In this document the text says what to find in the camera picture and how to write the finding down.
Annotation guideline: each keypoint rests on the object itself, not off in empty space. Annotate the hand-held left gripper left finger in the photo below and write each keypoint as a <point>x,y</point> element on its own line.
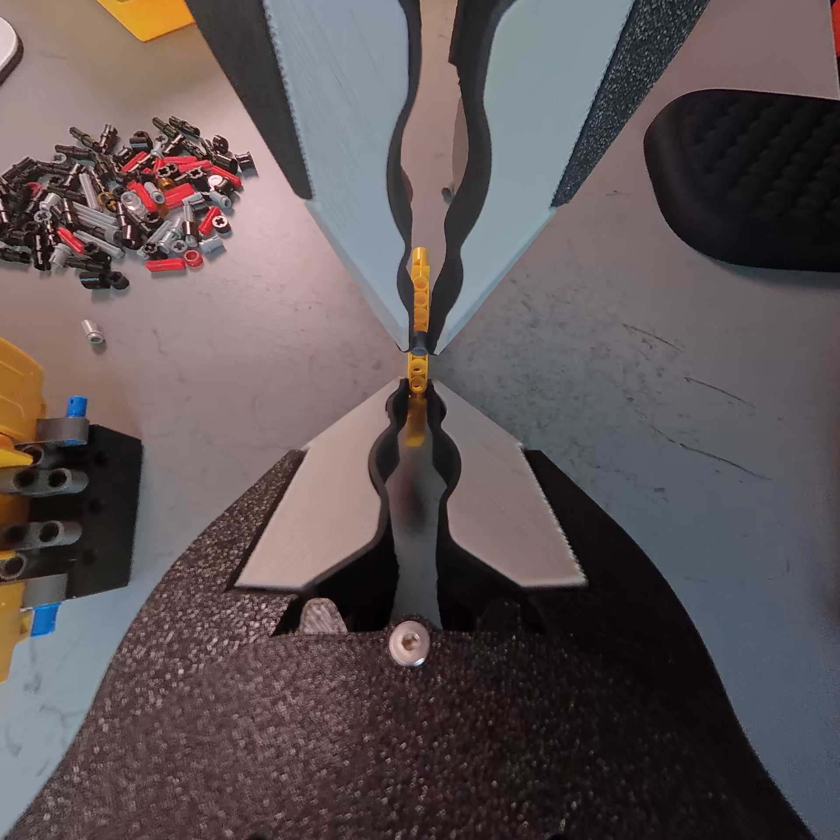
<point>308,518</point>

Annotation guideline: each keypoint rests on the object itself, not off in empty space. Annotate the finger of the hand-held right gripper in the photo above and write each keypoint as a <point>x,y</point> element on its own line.
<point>538,131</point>
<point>341,131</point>

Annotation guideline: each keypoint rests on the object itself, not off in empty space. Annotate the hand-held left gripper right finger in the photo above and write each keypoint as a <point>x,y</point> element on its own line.
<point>518,518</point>

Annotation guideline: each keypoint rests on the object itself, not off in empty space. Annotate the long yellow lego beam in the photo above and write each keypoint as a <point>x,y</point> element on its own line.
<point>420,289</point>

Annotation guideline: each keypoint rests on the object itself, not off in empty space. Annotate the small grey lego connector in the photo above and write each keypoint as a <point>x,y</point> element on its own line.
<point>421,342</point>

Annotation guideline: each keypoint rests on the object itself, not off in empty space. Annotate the yellow lego robot model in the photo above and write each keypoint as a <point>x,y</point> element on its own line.
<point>98,512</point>

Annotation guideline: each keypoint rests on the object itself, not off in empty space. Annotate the pile of lego pins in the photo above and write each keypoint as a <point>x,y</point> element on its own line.
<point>118,203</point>

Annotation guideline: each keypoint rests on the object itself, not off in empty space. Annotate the small grey lego pin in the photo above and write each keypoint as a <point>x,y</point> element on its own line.
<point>94,331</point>

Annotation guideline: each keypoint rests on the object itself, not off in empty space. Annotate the yellow bin with small parts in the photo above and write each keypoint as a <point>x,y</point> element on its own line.
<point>151,16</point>

